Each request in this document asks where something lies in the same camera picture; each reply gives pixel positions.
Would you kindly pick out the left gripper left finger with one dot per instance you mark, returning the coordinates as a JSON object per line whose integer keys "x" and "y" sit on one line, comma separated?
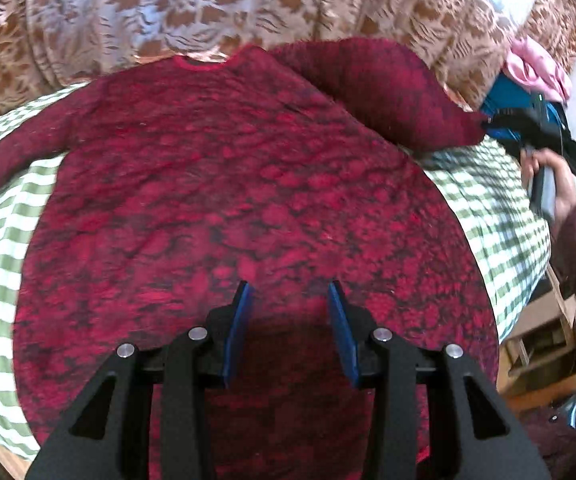
{"x": 142, "y": 414}

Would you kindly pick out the person's right hand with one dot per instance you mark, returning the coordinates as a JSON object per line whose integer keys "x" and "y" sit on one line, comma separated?
{"x": 564, "y": 183}

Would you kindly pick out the green white checkered bedsheet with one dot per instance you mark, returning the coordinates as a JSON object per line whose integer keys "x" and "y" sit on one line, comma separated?
{"x": 134, "y": 229}

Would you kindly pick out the pink cloth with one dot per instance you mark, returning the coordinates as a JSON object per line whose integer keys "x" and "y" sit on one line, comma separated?
{"x": 529, "y": 65}

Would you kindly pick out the dark red patterned sweater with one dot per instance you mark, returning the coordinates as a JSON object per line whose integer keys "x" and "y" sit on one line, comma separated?
{"x": 381, "y": 85}

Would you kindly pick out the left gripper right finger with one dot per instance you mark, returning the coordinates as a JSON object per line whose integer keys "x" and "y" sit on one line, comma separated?
{"x": 435, "y": 414}

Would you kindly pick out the wooden stool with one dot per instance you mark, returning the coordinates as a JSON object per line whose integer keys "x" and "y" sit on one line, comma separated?
{"x": 538, "y": 357}

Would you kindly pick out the blue folded cloth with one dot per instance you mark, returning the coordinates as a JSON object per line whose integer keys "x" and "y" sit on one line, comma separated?
{"x": 506, "y": 94}

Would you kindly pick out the brown floral curtain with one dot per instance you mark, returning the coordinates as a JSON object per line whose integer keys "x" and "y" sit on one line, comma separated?
{"x": 45, "y": 45}

